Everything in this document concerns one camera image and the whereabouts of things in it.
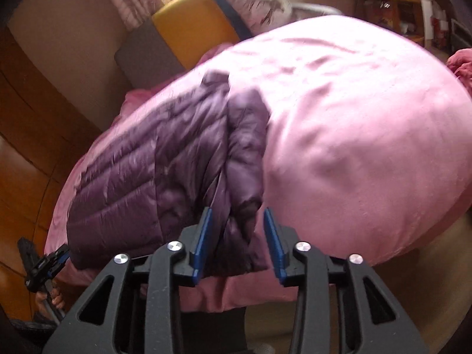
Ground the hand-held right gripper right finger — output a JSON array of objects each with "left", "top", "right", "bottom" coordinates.
[{"left": 263, "top": 207, "right": 430, "bottom": 354}]

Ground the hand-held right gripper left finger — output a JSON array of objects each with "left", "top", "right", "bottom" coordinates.
[{"left": 42, "top": 206, "right": 213, "bottom": 354}]

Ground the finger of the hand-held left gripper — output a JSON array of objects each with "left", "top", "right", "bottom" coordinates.
[{"left": 44, "top": 246, "right": 71, "bottom": 278}]

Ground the purple puffer jacket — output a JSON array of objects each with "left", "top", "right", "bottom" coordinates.
[{"left": 67, "top": 69, "right": 273, "bottom": 278}]

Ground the person's left hand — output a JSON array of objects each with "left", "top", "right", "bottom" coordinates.
[{"left": 35, "top": 288, "right": 68, "bottom": 318}]

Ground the wooden wardrobe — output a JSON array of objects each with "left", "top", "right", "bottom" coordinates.
[{"left": 0, "top": 26, "right": 124, "bottom": 307}]

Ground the pink bed sheet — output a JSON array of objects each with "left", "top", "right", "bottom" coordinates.
[{"left": 44, "top": 15, "right": 472, "bottom": 312}]

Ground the grey orange blue headboard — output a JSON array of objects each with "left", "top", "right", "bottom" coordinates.
[{"left": 114, "top": 0, "right": 257, "bottom": 90}]

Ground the crumpled pink cloth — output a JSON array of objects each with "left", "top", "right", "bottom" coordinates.
[{"left": 445, "top": 48, "right": 472, "bottom": 94}]

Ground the cluttered wooden desk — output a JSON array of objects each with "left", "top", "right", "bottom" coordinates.
[{"left": 353, "top": 0, "right": 433, "bottom": 47}]

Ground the grey metal bed rail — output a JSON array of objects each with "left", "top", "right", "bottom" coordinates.
[{"left": 291, "top": 2, "right": 340, "bottom": 18}]

